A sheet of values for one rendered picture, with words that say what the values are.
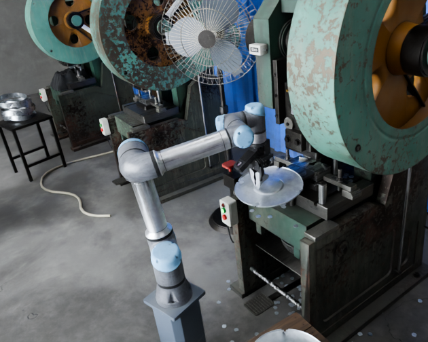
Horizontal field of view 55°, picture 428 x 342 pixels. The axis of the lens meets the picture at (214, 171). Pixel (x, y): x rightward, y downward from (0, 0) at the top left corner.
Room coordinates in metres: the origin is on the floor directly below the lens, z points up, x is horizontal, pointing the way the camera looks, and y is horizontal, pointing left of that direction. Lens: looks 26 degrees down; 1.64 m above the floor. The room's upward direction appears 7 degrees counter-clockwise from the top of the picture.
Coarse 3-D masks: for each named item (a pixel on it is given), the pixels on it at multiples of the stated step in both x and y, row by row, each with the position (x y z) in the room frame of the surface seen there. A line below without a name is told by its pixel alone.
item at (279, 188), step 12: (264, 168) 1.65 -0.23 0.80; (276, 168) 1.64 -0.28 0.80; (288, 168) 1.61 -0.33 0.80; (276, 180) 1.53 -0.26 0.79; (288, 180) 1.53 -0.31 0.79; (300, 180) 1.51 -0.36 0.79; (240, 192) 1.51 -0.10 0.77; (252, 192) 1.49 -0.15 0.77; (264, 192) 1.47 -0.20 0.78; (276, 192) 1.46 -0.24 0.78; (288, 192) 1.45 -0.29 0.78; (252, 204) 1.41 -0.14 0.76; (264, 204) 1.40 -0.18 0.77; (276, 204) 1.38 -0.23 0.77
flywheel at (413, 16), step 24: (408, 0) 1.34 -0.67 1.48; (384, 24) 1.28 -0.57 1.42; (408, 24) 1.30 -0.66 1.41; (384, 48) 1.28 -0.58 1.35; (408, 48) 1.23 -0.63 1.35; (384, 72) 1.29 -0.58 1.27; (408, 72) 1.25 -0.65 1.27; (384, 96) 1.29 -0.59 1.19; (408, 96) 1.41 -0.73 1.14; (408, 120) 1.37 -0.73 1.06
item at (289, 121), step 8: (288, 96) 1.67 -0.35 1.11; (288, 104) 1.67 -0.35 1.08; (288, 112) 1.67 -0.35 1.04; (288, 120) 1.66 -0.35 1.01; (288, 128) 1.65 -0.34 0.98; (296, 128) 1.63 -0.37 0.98; (288, 136) 1.63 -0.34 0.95; (296, 136) 1.59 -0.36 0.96; (288, 144) 1.64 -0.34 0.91; (296, 144) 1.57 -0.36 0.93; (304, 144) 1.58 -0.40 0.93
